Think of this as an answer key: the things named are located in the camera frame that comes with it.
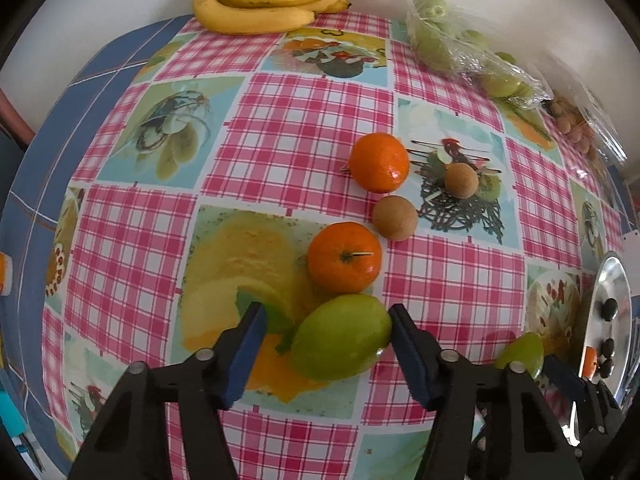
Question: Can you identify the brown longan far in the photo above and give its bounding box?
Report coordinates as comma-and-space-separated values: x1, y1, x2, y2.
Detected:
444, 162, 480, 200

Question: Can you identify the black plum on plate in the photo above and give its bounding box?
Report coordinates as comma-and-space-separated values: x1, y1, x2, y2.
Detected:
600, 297, 618, 323

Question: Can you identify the orange plastic cup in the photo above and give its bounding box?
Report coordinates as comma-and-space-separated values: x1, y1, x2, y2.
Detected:
0, 252, 13, 297

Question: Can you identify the brown longan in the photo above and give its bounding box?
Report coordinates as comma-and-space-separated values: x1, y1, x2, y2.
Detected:
444, 162, 480, 200
372, 195, 419, 242

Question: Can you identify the clear tray of green fruits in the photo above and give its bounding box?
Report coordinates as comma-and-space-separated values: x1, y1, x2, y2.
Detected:
406, 0, 552, 110

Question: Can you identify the orange tangerine on plate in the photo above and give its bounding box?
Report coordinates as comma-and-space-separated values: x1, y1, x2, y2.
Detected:
582, 346, 598, 380

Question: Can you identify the orange tangerine with stem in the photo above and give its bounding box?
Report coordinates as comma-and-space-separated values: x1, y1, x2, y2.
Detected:
307, 222, 383, 294

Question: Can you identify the large green mango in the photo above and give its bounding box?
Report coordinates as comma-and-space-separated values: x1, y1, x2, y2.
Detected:
290, 294, 392, 382

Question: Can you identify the clear box of longans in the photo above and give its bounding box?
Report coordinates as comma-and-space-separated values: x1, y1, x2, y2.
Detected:
541, 66, 629, 166

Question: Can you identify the checkered fruit-print tablecloth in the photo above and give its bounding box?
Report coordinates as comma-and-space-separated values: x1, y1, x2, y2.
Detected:
1, 13, 627, 479

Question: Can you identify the white power strip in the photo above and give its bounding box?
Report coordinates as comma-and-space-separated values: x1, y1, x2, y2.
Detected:
620, 230, 640, 297

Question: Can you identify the silver metal plate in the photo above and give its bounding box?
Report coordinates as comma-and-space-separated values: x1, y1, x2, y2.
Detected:
573, 252, 632, 402

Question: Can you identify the small green fruit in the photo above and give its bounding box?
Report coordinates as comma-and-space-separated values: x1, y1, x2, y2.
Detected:
494, 332, 544, 379

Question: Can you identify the brown longan near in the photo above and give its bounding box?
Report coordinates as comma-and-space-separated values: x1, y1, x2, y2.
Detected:
372, 195, 419, 242

